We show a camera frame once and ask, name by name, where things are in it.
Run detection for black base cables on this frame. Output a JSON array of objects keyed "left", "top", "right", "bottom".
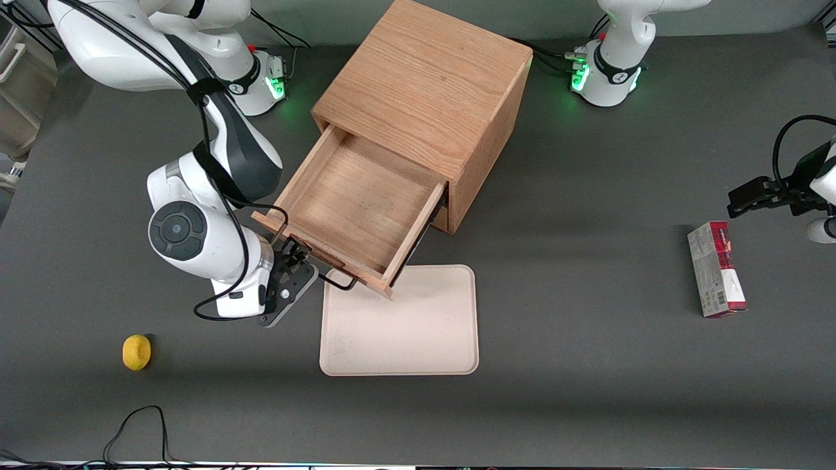
[
  {"left": 509, "top": 14, "right": 612, "bottom": 74},
  {"left": 249, "top": 8, "right": 312, "bottom": 79}
]

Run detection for beige plastic tray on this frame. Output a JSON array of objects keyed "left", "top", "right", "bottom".
[{"left": 319, "top": 264, "right": 479, "bottom": 377}]

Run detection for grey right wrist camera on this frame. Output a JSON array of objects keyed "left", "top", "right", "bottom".
[{"left": 212, "top": 277, "right": 270, "bottom": 320}]

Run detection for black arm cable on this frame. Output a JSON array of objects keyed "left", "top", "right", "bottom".
[
  {"left": 59, "top": 0, "right": 289, "bottom": 322},
  {"left": 772, "top": 115, "right": 836, "bottom": 191}
]

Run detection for oak wooden drawer cabinet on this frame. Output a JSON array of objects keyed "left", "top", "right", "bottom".
[{"left": 311, "top": 0, "right": 534, "bottom": 234}]

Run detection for black right base cables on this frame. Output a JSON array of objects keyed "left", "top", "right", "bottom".
[{"left": 249, "top": 8, "right": 312, "bottom": 79}]

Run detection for black cable on table edge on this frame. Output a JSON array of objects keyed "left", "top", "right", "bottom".
[{"left": 0, "top": 405, "right": 237, "bottom": 470}]

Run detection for black metal drawer handle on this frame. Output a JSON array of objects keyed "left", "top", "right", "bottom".
[{"left": 287, "top": 236, "right": 359, "bottom": 292}]

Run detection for beige plastic bin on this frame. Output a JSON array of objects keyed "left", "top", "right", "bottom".
[{"left": 0, "top": 25, "right": 59, "bottom": 161}]

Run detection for black left base cables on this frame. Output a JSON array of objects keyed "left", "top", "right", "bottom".
[{"left": 509, "top": 14, "right": 612, "bottom": 74}]

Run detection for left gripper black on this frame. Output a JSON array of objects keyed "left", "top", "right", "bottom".
[{"left": 727, "top": 140, "right": 833, "bottom": 219}]

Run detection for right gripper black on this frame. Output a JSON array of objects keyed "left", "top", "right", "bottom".
[{"left": 257, "top": 238, "right": 322, "bottom": 328}]

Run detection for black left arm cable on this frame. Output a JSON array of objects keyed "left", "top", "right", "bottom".
[{"left": 772, "top": 115, "right": 836, "bottom": 191}]

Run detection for red plaid cardboard box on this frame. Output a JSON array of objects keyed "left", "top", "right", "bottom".
[{"left": 687, "top": 221, "right": 748, "bottom": 319}]

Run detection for yellow lemon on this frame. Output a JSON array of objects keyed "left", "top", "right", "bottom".
[{"left": 122, "top": 334, "right": 152, "bottom": 372}]

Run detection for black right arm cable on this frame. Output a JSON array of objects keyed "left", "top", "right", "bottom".
[{"left": 59, "top": 0, "right": 289, "bottom": 322}]

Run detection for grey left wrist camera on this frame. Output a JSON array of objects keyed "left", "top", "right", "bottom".
[{"left": 806, "top": 216, "right": 836, "bottom": 244}]

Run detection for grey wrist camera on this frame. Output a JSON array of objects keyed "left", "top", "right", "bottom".
[
  {"left": 212, "top": 277, "right": 270, "bottom": 320},
  {"left": 806, "top": 216, "right": 836, "bottom": 244}
]

